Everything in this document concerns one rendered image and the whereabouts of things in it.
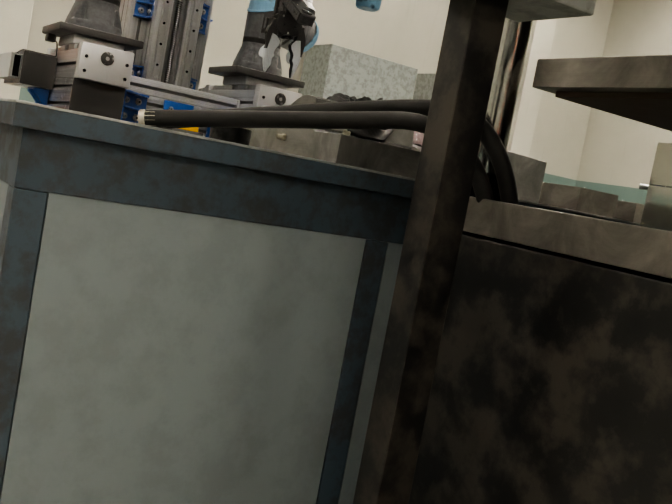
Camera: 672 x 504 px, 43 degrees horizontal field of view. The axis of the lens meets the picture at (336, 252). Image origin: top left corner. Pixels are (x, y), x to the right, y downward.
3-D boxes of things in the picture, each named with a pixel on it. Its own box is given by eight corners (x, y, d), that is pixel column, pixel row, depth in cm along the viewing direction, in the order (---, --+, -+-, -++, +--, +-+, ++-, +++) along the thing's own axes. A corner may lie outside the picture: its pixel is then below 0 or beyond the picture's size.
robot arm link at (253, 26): (234, 35, 256) (242, -11, 255) (262, 45, 267) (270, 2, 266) (265, 37, 249) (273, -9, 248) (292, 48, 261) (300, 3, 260)
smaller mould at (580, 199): (523, 204, 244) (528, 179, 243) (560, 211, 252) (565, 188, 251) (575, 213, 227) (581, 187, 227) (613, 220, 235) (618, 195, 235)
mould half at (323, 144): (231, 147, 209) (240, 92, 208) (321, 165, 223) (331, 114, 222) (335, 164, 167) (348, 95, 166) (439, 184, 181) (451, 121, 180)
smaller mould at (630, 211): (585, 216, 251) (590, 196, 251) (615, 222, 258) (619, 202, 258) (632, 224, 237) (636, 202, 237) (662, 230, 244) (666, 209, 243)
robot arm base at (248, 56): (223, 68, 261) (229, 36, 260) (268, 79, 269) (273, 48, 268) (243, 68, 248) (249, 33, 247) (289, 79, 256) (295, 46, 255)
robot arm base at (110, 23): (58, 28, 236) (64, -8, 235) (112, 41, 244) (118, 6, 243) (71, 25, 223) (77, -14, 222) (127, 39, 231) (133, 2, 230)
